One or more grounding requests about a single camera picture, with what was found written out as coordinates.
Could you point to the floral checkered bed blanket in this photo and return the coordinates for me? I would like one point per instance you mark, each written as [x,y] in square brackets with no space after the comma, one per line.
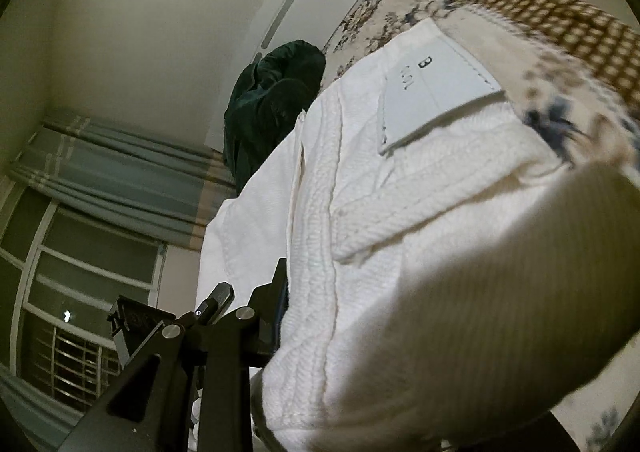
[500,11]

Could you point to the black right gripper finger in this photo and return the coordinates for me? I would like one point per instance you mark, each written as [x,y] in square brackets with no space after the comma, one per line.
[270,302]

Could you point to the grey green curtain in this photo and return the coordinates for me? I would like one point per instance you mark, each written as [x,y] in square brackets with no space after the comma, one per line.
[128,177]

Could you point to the white pants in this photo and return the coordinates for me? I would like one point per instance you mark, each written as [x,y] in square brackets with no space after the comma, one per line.
[284,211]

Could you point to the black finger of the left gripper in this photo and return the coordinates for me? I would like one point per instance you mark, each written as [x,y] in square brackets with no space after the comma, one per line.
[215,305]

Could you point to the dark green garment pile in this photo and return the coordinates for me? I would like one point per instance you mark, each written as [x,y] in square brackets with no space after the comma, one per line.
[265,103]

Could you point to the window with metal grille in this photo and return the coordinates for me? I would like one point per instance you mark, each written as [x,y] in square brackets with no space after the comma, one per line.
[61,272]

